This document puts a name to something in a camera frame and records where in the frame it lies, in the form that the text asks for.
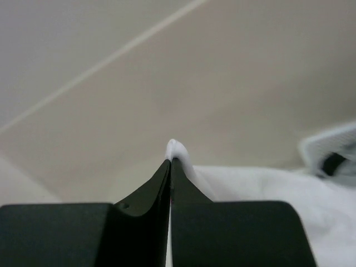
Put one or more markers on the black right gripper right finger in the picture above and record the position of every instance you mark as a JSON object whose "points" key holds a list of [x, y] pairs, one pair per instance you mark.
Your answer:
{"points": [[242, 233]]}

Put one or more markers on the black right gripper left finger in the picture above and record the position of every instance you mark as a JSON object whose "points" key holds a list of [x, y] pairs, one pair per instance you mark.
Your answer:
{"points": [[132, 232]]}

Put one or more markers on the white tank top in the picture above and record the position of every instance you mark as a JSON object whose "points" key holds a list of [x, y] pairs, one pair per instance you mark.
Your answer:
{"points": [[327, 210]]}

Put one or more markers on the white plastic laundry basket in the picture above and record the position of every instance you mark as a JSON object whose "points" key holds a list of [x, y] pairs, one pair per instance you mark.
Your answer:
{"points": [[330, 155]]}

